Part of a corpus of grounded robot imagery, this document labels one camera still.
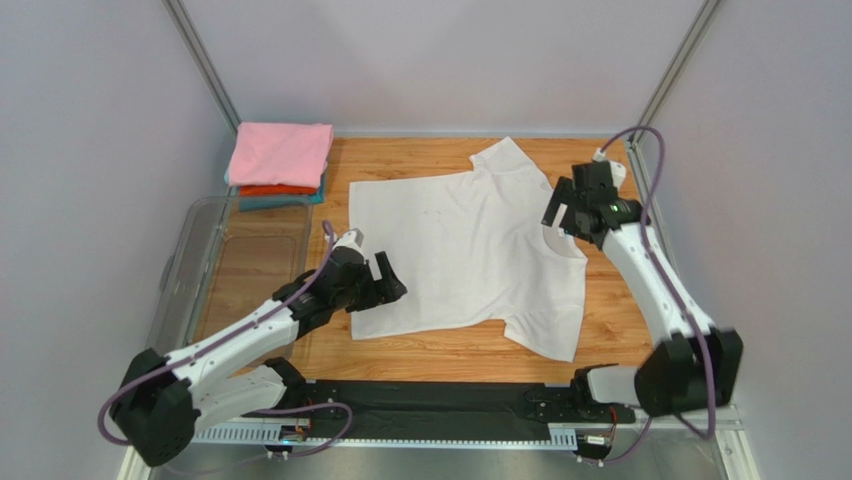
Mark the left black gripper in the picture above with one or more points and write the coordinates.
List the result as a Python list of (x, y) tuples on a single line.
[(391, 286)]

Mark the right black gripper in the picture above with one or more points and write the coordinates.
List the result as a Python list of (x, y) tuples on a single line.
[(570, 209)]

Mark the white t-shirt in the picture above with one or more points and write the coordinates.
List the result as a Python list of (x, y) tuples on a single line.
[(471, 247)]

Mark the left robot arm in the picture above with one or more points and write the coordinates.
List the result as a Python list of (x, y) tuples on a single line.
[(213, 359)]

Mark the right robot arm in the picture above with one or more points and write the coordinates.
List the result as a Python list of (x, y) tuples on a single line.
[(694, 364)]

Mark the black base mat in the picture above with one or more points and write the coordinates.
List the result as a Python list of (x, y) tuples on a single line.
[(388, 410)]

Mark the teal folded t-shirt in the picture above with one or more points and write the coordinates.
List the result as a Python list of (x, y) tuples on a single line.
[(258, 203)]

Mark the orange folded t-shirt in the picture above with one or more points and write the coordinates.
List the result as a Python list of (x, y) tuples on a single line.
[(272, 190)]

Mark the clear plastic bin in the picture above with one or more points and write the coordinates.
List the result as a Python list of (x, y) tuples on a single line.
[(225, 265)]

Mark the pink folded t-shirt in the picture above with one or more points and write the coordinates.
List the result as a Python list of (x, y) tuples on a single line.
[(271, 154)]

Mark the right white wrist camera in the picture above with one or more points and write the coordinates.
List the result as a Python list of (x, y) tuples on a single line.
[(617, 170)]

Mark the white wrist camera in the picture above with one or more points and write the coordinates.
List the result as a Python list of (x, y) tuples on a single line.
[(617, 170), (351, 240)]

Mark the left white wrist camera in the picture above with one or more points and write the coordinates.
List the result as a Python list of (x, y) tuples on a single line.
[(351, 240)]

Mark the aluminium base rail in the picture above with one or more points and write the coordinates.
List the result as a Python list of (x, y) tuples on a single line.
[(284, 432)]

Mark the right aluminium frame post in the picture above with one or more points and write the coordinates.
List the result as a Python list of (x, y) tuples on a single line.
[(691, 41)]

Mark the aluminium frame post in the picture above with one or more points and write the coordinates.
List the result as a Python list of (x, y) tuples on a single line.
[(691, 41), (181, 18)]

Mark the left aluminium frame post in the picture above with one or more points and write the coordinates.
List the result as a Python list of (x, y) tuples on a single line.
[(181, 18)]

